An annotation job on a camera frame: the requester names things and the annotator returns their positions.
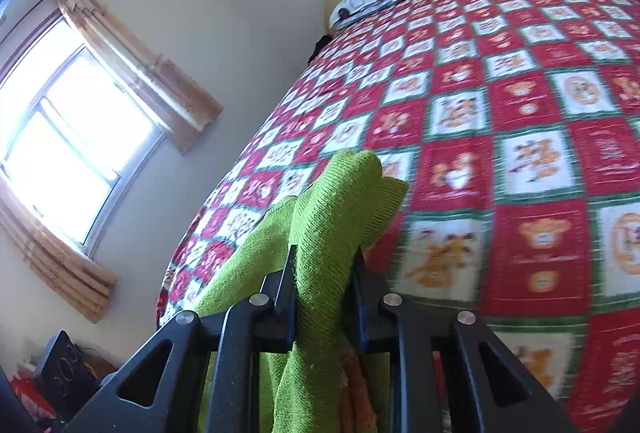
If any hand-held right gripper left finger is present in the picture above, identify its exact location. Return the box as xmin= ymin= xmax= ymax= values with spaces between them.
xmin=62 ymin=245 xmax=299 ymax=433

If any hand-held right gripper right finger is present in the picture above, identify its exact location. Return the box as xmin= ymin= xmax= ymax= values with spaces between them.
xmin=350 ymin=248 xmax=581 ymax=433

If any green striped knit sweater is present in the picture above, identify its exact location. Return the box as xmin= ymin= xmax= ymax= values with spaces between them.
xmin=192 ymin=150 xmax=410 ymax=433

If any black box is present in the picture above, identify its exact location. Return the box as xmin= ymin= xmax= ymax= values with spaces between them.
xmin=32 ymin=329 xmax=102 ymax=420

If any beige window curtain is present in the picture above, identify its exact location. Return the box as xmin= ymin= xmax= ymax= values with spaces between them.
xmin=54 ymin=0 xmax=224 ymax=156
xmin=0 ymin=173 xmax=119 ymax=325

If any red bear-print quilt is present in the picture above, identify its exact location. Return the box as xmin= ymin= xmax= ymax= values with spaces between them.
xmin=156 ymin=0 xmax=640 ymax=433

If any red cloth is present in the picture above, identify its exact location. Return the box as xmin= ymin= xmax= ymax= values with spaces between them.
xmin=9 ymin=375 xmax=57 ymax=420

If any bright window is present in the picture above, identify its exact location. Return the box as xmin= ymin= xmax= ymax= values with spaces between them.
xmin=0 ymin=16 xmax=167 ymax=259

